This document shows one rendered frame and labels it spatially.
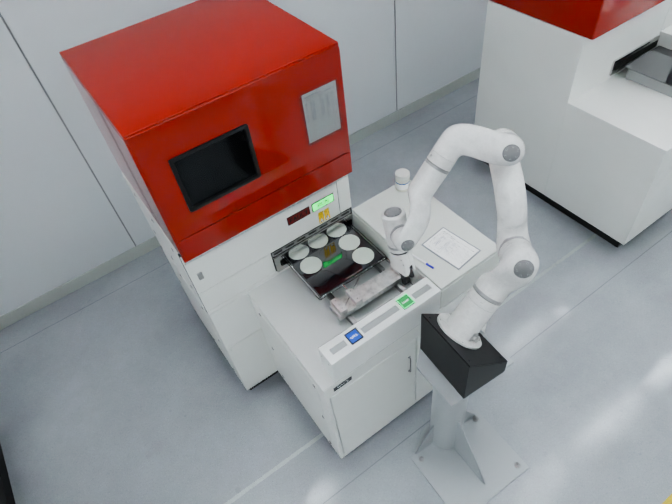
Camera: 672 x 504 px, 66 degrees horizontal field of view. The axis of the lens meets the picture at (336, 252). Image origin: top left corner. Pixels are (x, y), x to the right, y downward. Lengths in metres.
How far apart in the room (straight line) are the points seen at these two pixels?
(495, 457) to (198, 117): 2.11
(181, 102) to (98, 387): 2.13
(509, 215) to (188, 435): 2.10
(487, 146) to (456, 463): 1.69
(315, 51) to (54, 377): 2.60
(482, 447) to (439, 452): 0.22
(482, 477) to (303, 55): 2.05
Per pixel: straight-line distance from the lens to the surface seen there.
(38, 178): 3.53
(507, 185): 1.81
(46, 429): 3.53
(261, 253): 2.34
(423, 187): 1.78
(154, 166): 1.82
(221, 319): 2.49
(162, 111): 1.80
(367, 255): 2.38
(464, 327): 1.97
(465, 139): 1.75
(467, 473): 2.85
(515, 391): 3.08
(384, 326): 2.08
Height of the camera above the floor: 2.70
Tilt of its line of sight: 48 degrees down
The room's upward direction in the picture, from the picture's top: 9 degrees counter-clockwise
